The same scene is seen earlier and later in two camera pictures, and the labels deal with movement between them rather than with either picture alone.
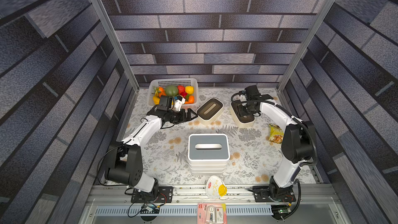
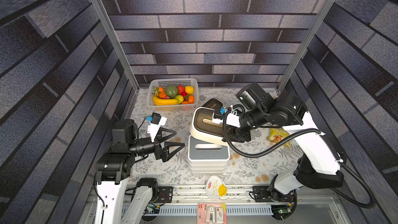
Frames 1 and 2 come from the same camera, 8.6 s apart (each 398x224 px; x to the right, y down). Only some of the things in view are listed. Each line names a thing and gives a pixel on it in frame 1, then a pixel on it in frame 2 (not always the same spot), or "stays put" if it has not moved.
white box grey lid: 208,167 stays put
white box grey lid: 208,163 stays put
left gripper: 187,117 to 164,153
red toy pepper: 182,91 stays put
